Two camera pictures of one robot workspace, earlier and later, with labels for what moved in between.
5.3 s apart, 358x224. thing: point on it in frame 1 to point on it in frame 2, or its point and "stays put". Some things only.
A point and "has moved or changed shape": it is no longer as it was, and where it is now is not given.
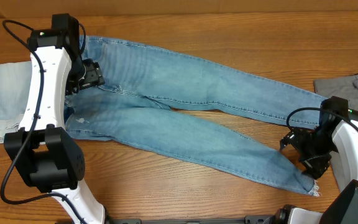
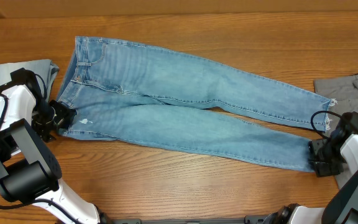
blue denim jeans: (140, 86) has moved or changed shape
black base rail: (247, 219) stays put
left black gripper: (96, 77) to (66, 113)
